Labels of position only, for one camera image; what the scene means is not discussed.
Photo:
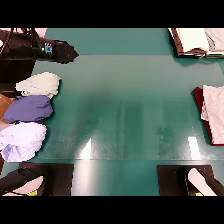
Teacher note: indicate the white garment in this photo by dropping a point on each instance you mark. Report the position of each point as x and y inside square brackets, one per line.
[191, 39]

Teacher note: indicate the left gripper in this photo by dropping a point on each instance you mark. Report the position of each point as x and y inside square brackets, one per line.
[65, 52]

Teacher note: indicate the pink garment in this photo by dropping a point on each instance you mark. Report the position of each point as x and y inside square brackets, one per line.
[215, 113]

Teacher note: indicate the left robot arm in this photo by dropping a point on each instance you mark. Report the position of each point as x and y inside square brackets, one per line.
[20, 48]

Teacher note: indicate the red garment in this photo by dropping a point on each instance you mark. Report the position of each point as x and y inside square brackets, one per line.
[198, 96]

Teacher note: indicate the pale grey garment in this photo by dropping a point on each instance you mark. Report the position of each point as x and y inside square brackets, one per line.
[216, 40]

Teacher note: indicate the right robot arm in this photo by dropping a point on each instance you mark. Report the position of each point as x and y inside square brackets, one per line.
[170, 180]

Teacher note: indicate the cream garment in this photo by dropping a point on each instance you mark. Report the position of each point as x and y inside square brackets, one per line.
[38, 85]

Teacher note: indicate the pale lilac garment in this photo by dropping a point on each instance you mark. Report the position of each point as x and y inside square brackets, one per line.
[21, 140]

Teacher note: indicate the purple garment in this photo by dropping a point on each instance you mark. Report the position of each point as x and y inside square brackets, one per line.
[30, 108]

